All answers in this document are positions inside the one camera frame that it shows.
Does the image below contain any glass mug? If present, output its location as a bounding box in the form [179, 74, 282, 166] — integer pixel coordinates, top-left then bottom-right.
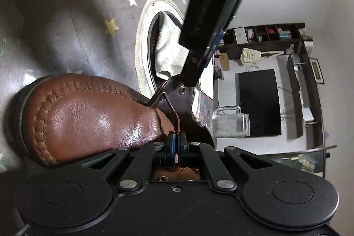
[211, 105, 251, 139]

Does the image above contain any grey star-print mat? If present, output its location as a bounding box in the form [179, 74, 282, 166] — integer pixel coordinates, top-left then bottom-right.
[0, 0, 214, 173]

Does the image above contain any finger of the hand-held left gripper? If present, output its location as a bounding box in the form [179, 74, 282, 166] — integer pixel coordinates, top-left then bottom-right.
[179, 49, 214, 87]

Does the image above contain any white-soled shoe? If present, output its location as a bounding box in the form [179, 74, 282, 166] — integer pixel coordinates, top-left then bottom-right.
[134, 0, 200, 115]

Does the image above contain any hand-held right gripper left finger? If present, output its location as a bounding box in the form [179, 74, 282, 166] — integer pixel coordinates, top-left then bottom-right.
[80, 132, 176, 193]

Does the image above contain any brown shoelace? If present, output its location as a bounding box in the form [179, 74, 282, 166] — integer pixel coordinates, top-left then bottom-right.
[163, 92, 189, 172]

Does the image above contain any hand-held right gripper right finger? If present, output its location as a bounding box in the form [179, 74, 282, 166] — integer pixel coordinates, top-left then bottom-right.
[177, 132, 280, 193]

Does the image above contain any framed picture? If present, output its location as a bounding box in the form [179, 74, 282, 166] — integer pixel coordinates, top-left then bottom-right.
[310, 58, 325, 84]

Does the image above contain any cream tote bag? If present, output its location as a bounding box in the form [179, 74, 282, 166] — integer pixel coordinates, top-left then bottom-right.
[240, 47, 285, 65]

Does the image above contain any black shelf unit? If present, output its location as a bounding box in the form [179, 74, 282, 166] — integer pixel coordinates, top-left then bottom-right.
[218, 22, 306, 54]

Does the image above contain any cream cloth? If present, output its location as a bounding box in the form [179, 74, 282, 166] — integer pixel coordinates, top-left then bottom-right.
[154, 10, 194, 81]

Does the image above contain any cardboard box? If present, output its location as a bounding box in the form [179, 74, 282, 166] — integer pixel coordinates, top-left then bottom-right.
[218, 52, 231, 72]

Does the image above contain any brown leather shoe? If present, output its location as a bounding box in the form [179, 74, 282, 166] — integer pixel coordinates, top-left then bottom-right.
[14, 73, 217, 182]

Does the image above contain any black television screen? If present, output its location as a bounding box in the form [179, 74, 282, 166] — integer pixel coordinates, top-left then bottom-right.
[237, 69, 283, 138]

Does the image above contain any white box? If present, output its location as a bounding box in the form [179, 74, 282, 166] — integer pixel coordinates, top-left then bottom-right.
[233, 27, 247, 44]

